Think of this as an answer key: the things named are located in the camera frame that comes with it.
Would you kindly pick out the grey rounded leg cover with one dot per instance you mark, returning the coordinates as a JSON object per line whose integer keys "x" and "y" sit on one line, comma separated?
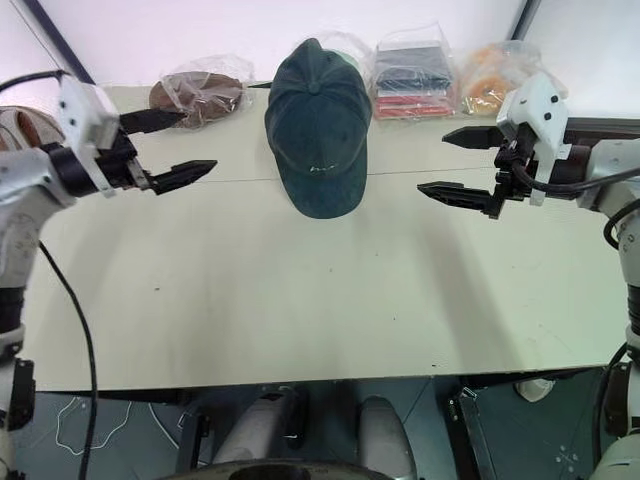
{"x": 260, "y": 430}
{"x": 382, "y": 435}

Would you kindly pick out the dark blue wall strip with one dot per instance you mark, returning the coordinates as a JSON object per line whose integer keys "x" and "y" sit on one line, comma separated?
{"x": 60, "y": 37}
{"x": 520, "y": 17}

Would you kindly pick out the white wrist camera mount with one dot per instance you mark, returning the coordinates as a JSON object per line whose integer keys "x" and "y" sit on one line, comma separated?
{"x": 85, "y": 115}
{"x": 540, "y": 100}

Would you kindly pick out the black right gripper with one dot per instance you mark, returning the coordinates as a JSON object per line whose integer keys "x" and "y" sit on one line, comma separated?
{"x": 515, "y": 167}

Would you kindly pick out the black table leg bracket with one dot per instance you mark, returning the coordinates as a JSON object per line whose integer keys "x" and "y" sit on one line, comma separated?
{"x": 472, "y": 430}
{"x": 195, "y": 430}

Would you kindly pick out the dark rounded waist rim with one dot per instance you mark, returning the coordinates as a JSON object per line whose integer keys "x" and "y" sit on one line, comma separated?
{"x": 270, "y": 472}

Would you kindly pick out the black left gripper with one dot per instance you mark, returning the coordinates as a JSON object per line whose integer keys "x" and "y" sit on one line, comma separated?
{"x": 120, "y": 165}

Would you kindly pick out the brown hat in plastic bag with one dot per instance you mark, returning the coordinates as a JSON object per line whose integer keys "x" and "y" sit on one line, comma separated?
{"x": 200, "y": 92}

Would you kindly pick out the dark green baseball cap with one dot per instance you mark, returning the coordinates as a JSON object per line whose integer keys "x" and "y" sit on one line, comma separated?
{"x": 315, "y": 130}

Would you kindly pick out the folded clothes in clear bag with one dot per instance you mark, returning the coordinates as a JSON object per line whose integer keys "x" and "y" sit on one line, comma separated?
{"x": 411, "y": 75}

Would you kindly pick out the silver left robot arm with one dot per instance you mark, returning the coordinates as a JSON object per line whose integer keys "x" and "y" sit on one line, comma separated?
{"x": 20, "y": 170}

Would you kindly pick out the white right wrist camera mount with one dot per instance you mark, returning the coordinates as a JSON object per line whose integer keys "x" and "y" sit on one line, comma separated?
{"x": 540, "y": 100}

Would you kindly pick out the white object under table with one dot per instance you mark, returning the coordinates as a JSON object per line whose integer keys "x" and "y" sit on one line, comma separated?
{"x": 536, "y": 390}

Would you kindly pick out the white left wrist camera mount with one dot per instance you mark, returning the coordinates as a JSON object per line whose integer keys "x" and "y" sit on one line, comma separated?
{"x": 85, "y": 115}

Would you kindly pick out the orange item in plastic bag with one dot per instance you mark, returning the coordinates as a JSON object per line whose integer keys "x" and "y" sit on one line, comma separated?
{"x": 482, "y": 85}

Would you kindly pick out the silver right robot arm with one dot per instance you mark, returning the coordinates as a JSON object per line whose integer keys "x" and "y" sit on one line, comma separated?
{"x": 612, "y": 170}

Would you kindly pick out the light green cap in bag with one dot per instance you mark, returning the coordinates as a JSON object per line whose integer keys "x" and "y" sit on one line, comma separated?
{"x": 351, "y": 61}

